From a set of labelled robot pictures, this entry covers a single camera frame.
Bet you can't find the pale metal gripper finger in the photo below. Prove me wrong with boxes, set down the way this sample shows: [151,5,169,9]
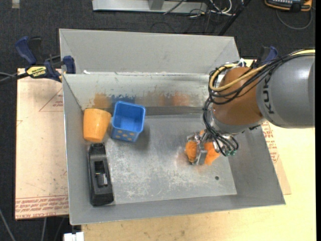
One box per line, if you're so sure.
[194,145,208,166]

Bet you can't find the orange plastic cup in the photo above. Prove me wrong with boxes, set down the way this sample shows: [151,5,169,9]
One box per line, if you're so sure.
[83,107,112,143]

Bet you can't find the grey metal bin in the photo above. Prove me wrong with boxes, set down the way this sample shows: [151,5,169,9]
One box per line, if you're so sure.
[59,28,287,226]

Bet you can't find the black tape dispenser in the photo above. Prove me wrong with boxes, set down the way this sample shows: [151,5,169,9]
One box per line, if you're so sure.
[87,142,115,207]

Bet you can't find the brown cardboard board red print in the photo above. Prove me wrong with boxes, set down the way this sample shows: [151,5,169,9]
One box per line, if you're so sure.
[14,59,292,221]

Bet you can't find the blue square cup orange dots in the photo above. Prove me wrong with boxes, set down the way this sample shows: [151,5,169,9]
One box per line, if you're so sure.
[110,100,146,143]

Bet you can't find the orange lumpy toy food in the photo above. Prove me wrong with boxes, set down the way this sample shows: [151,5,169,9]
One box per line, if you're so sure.
[185,134,222,166]

